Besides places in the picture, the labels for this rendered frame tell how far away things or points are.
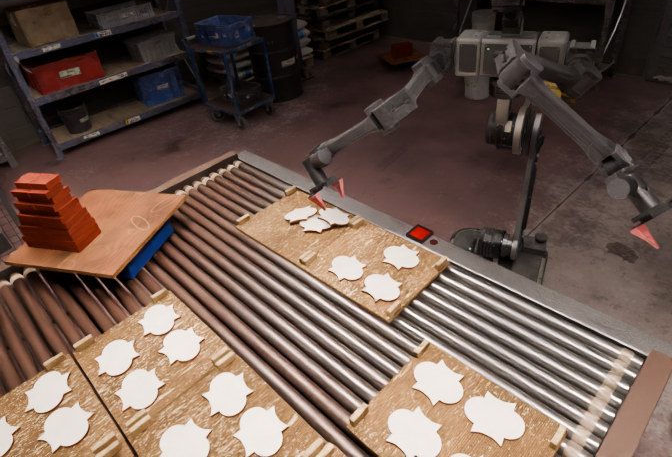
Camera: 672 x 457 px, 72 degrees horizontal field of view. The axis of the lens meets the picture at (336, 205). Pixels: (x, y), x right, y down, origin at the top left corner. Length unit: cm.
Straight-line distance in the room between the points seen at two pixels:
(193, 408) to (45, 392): 47
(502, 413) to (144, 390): 98
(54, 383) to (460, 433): 117
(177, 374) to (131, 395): 13
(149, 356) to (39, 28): 442
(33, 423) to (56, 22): 453
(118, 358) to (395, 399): 85
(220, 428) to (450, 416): 60
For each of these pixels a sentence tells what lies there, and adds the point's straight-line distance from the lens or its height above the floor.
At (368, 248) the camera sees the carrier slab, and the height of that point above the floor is 94.
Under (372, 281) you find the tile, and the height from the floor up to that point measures 95.
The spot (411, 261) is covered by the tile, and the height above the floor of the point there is 95.
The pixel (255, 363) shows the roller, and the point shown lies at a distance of 148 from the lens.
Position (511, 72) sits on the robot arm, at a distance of 145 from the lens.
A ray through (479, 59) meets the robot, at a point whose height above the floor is 145.
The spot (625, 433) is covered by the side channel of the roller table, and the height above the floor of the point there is 95.
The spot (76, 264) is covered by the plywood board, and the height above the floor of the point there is 104.
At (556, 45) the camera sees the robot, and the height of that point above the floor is 151.
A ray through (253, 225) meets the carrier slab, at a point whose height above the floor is 94.
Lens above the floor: 207
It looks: 35 degrees down
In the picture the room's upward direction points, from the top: 8 degrees counter-clockwise
